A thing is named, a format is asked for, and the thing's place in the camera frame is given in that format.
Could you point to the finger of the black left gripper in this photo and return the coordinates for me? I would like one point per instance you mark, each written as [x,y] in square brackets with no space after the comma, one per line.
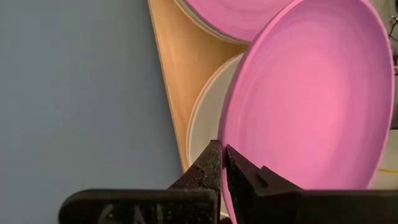
[311,208]
[140,208]

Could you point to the purple plate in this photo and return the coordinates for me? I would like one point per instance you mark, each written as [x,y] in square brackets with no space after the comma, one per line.
[311,93]
[236,15]

